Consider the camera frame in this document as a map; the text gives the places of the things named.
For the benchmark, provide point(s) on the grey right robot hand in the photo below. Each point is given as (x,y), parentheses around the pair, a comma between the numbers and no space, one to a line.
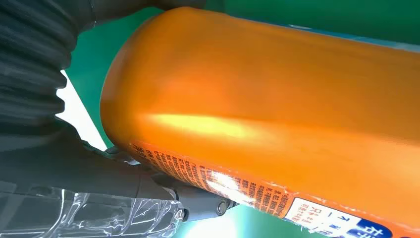
(82,170)

